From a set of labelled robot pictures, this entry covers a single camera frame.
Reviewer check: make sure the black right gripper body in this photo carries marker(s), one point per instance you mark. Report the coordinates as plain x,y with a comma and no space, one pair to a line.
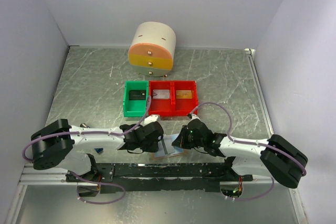
193,141

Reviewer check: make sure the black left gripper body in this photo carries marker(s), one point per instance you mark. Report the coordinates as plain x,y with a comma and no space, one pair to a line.
149,146

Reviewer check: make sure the tan leather card holder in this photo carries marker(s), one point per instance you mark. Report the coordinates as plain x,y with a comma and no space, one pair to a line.
160,154

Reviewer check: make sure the silver crest card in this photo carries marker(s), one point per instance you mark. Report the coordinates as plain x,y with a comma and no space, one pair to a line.
161,94

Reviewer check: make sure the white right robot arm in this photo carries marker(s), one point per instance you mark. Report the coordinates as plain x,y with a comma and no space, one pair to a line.
274,157

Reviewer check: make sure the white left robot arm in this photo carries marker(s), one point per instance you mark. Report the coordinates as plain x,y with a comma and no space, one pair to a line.
61,144

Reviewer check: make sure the card with magnetic stripe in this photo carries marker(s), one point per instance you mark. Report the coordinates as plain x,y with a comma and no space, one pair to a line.
167,146

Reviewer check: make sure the black credit card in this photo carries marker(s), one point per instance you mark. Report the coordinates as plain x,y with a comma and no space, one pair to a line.
137,95

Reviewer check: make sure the gold credit card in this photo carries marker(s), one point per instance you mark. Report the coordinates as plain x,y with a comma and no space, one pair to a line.
184,94

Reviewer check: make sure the green plastic bin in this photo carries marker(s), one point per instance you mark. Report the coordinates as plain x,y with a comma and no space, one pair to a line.
134,108

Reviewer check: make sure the right red plastic bin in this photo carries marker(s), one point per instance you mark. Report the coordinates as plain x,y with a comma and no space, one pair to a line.
182,107

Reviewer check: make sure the red plastic bin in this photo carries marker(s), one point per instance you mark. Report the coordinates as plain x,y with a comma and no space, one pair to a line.
161,107
182,107

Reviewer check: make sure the middle red plastic bin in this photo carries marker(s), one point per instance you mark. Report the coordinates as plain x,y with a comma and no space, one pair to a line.
161,107

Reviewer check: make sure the blue black lighter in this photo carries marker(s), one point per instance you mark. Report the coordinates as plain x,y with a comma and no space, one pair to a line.
98,150

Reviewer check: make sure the round cream drawer cabinet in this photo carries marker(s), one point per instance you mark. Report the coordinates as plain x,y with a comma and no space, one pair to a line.
152,50

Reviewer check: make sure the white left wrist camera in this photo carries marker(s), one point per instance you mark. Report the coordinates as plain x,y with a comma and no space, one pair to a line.
152,118

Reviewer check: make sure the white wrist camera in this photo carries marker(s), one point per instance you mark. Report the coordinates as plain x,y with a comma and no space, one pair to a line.
152,118
193,116

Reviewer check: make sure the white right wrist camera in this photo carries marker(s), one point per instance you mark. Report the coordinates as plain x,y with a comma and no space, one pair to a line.
193,116

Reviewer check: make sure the aluminium frame rail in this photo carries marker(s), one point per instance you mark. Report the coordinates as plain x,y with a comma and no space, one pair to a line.
34,174

